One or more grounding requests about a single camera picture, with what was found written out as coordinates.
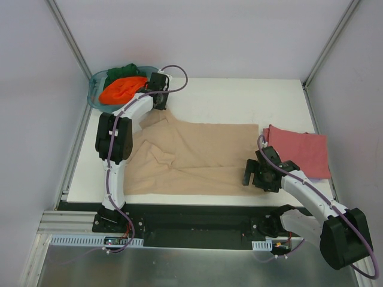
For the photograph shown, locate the orange t shirt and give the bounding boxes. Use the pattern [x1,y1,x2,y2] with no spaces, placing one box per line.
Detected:
[99,77,148,105]

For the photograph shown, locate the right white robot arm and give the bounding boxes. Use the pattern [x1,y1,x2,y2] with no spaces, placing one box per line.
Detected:
[242,146,373,270]

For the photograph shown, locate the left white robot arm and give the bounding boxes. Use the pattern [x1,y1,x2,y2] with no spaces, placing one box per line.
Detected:
[92,71,171,233]

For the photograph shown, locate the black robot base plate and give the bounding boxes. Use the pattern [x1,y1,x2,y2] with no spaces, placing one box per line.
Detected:
[56,200,303,251]

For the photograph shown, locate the right aluminium frame post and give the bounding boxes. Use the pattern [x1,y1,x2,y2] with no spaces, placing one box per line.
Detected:
[302,0,364,90]

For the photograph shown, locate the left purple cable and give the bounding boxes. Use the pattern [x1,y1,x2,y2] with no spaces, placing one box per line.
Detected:
[103,65,189,255]

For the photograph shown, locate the folded red t shirt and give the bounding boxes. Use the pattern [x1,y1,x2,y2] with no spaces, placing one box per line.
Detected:
[263,125,331,179]

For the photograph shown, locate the teal plastic basket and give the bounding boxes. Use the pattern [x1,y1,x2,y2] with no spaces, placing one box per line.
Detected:
[87,66,159,113]

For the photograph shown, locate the green t shirt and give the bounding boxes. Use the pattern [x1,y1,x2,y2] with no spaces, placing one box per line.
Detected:
[104,63,147,89]

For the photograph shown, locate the left aluminium frame post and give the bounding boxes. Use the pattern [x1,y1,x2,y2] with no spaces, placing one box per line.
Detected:
[44,0,92,80]

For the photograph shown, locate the aluminium frame post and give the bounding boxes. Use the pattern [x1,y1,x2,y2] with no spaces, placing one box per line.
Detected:
[44,0,92,80]
[302,0,364,90]

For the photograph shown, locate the beige t shirt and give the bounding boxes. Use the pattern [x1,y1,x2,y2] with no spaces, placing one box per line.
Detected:
[124,111,264,196]

